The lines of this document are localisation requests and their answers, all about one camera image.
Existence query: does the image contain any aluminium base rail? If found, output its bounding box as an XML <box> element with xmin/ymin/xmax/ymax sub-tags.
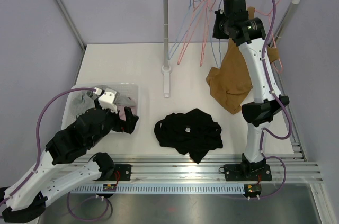
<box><xmin>35</xmin><ymin>155</ymin><xmax>325</xmax><ymax>185</ymax></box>

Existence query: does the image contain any blue hanger of mauve top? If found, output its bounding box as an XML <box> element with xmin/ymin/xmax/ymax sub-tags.
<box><xmin>167</xmin><ymin>0</ymin><xmax>197</xmax><ymax>60</ymax></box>

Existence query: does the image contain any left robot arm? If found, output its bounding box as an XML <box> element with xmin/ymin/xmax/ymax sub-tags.
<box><xmin>1</xmin><ymin>107</ymin><xmax>139</xmax><ymax>223</ymax></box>

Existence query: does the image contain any mauve pink tank top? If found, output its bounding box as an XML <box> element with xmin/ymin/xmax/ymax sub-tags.
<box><xmin>118</xmin><ymin>106</ymin><xmax>137</xmax><ymax>121</ymax></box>

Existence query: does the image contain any brown tank top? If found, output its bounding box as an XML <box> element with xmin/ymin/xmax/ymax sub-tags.
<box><xmin>206</xmin><ymin>6</ymin><xmax>280</xmax><ymax>115</ymax></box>

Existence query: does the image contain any grey tank top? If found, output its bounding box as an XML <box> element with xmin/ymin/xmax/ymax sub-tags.
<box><xmin>71</xmin><ymin>84</ymin><xmax>138</xmax><ymax>119</ymax></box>

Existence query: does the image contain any pink hanger of green top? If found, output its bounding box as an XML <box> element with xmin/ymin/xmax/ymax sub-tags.
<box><xmin>177</xmin><ymin>0</ymin><xmax>209</xmax><ymax>65</ymax></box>

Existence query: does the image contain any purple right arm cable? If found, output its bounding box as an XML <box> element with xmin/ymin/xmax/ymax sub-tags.
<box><xmin>226</xmin><ymin>0</ymin><xmax>293</xmax><ymax>198</ymax></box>

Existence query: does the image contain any white slotted cable duct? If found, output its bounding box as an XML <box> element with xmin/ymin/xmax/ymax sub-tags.
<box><xmin>71</xmin><ymin>183</ymin><xmax>245</xmax><ymax>194</ymax></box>

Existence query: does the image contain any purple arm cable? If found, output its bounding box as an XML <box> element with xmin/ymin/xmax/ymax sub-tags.
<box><xmin>226</xmin><ymin>0</ymin><xmax>293</xmax><ymax>198</ymax></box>
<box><xmin>0</xmin><ymin>87</ymin><xmax>113</xmax><ymax>221</ymax></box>

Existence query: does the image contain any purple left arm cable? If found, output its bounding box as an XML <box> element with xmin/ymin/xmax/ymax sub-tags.
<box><xmin>0</xmin><ymin>87</ymin><xmax>113</xmax><ymax>221</ymax></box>

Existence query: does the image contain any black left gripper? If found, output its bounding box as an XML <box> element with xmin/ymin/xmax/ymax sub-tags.
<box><xmin>88</xmin><ymin>98</ymin><xmax>138</xmax><ymax>148</ymax></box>

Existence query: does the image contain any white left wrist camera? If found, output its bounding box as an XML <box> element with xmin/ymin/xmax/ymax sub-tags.
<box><xmin>93</xmin><ymin>87</ymin><xmax>119</xmax><ymax>113</ymax></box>

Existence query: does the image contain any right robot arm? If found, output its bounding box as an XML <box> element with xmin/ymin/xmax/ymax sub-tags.
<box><xmin>213</xmin><ymin>0</ymin><xmax>289</xmax><ymax>182</ymax></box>

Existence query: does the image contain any clear plastic basket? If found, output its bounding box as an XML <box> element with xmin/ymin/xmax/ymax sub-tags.
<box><xmin>62</xmin><ymin>83</ymin><xmax>140</xmax><ymax>129</ymax></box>

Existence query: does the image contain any black tank top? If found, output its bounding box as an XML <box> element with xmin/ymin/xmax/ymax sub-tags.
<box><xmin>154</xmin><ymin>109</ymin><xmax>223</xmax><ymax>164</ymax></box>

